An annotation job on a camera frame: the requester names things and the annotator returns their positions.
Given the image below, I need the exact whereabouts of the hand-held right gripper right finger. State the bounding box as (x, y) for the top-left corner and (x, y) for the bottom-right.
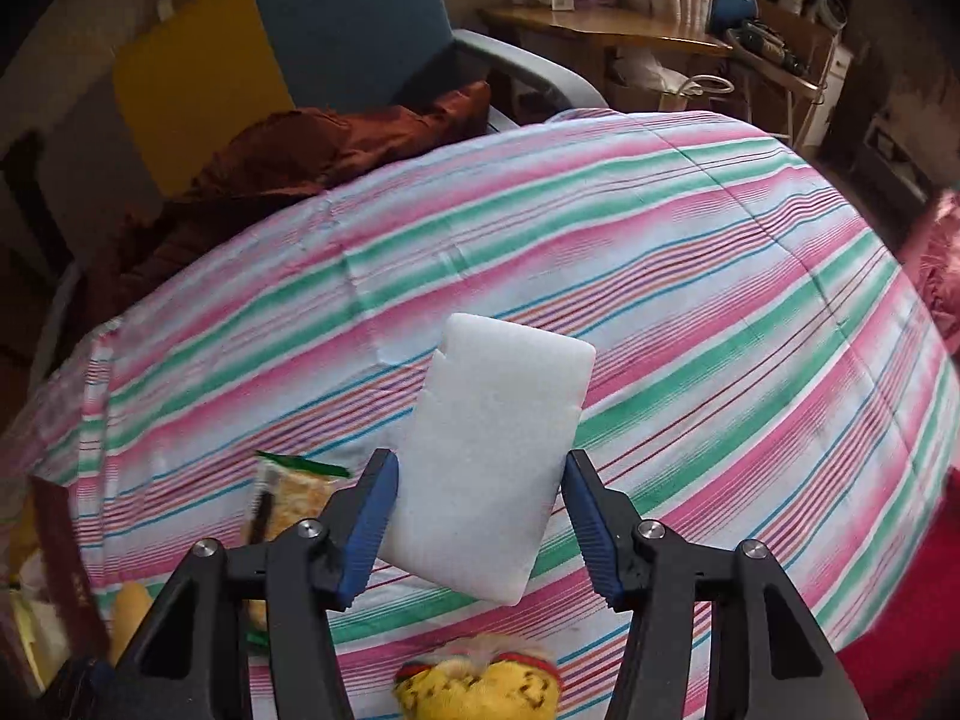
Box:
(562, 448), (875, 720)

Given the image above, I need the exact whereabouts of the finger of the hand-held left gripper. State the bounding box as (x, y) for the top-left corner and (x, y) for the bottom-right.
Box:
(246, 486), (275, 550)

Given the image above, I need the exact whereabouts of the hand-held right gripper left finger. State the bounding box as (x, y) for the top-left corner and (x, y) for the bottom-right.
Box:
(105, 448), (401, 720)

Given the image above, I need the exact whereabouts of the green edged snack packet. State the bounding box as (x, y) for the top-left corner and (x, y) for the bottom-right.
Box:
(244, 450), (352, 650)

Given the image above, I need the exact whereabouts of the white foam block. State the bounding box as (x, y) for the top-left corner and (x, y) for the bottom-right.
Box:
(377, 311), (597, 605)

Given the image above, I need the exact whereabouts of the yellow rounded object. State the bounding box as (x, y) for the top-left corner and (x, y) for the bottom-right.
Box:
(112, 581), (155, 665)

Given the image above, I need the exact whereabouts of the yellow spotted plush toy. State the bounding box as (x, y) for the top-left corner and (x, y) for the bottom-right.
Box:
(394, 634), (563, 720)

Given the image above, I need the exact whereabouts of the striped pink green cloth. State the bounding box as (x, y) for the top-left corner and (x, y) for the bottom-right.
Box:
(0, 109), (950, 720)

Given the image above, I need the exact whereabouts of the red fuzzy blanket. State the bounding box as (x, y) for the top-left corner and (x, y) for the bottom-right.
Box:
(836, 191), (960, 720)

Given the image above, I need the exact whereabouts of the maroon cloth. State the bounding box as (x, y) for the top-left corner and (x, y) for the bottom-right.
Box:
(82, 79), (492, 331)

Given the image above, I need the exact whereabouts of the white plastic bag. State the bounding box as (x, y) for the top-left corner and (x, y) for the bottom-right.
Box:
(611, 49), (691, 91)

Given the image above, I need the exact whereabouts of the grey yellow blue chair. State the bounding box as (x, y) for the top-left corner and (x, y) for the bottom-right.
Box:
(0, 0), (608, 383)

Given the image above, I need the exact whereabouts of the wooden desk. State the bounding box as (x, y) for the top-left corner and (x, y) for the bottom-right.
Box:
(476, 6), (837, 151)

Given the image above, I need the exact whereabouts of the black cable bundle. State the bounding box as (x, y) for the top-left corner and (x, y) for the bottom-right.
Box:
(727, 19), (807, 76)

